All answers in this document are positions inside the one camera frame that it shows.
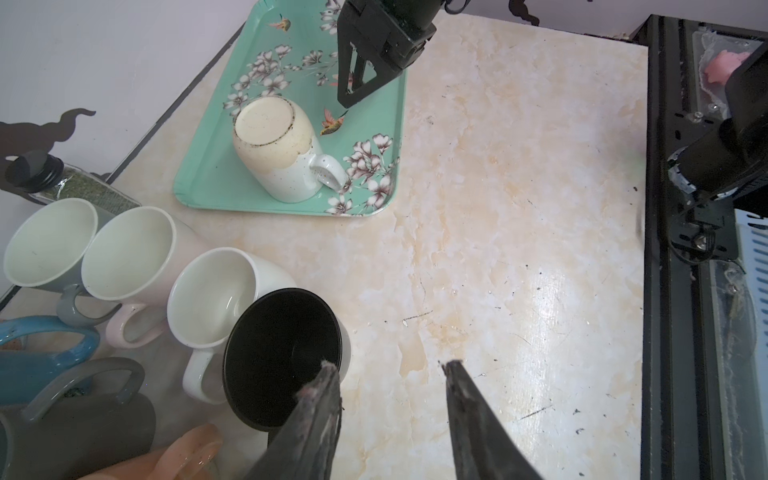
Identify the white slotted cable duct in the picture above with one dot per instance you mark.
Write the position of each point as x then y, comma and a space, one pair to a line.
751, 366

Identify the pale pink mug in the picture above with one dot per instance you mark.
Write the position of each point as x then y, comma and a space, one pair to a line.
135, 260

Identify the cream beige mug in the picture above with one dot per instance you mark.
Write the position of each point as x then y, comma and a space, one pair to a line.
275, 140

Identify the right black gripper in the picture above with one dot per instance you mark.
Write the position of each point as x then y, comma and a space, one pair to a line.
377, 40

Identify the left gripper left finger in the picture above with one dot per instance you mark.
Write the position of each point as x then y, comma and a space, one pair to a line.
305, 446

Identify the blue iridescent mug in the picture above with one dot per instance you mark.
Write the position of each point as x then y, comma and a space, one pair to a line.
25, 373

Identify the black mug white base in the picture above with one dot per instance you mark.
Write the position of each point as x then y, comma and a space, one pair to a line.
276, 347

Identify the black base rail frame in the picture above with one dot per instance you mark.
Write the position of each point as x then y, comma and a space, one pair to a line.
693, 298

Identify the light grey mug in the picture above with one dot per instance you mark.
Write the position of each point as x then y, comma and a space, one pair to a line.
47, 250

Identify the white teapot shaped mug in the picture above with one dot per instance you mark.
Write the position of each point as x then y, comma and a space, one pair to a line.
207, 299

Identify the dark grey mug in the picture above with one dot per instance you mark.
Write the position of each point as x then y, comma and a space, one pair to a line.
60, 437

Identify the glass spice jar black lid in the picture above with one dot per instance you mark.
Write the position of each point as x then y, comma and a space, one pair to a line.
48, 179

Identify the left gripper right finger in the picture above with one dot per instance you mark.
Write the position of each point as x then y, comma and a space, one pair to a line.
481, 447

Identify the green floral tray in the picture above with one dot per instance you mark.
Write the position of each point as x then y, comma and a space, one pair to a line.
290, 49

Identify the peach orange mug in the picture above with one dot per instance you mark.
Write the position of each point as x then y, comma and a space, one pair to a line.
191, 456

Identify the pink sponge piece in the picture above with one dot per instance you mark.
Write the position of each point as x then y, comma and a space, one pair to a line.
723, 65

